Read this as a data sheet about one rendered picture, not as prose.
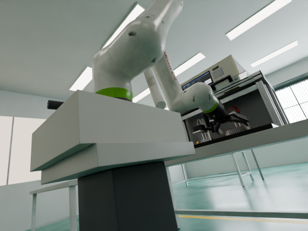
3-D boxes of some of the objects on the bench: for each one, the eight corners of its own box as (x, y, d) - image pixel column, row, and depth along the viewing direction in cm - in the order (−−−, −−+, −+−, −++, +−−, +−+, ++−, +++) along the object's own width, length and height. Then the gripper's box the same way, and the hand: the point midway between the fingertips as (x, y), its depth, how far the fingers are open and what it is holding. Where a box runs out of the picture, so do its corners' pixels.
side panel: (291, 131, 94) (268, 83, 104) (285, 132, 95) (263, 85, 106) (294, 132, 113) (275, 92, 124) (289, 133, 115) (270, 93, 125)
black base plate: (273, 128, 61) (271, 123, 61) (155, 159, 101) (154, 156, 101) (287, 132, 94) (285, 128, 95) (194, 154, 134) (193, 151, 135)
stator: (244, 132, 82) (241, 124, 83) (222, 137, 89) (220, 131, 90) (249, 132, 90) (247, 126, 91) (229, 137, 97) (228, 132, 98)
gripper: (240, 96, 75) (258, 120, 85) (195, 114, 91) (215, 133, 101) (243, 107, 70) (261, 131, 80) (195, 125, 86) (216, 143, 96)
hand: (234, 131), depth 90 cm, fingers open, 13 cm apart
